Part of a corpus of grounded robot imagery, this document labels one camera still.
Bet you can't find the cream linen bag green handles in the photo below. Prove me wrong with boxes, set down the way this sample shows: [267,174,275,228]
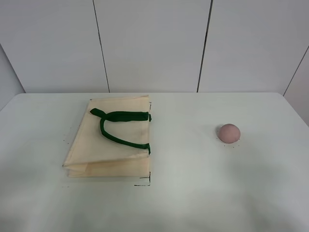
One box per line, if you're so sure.
[62,95,151,178]

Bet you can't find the pink peach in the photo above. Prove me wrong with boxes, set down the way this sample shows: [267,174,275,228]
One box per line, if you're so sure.
[218,124,241,144]

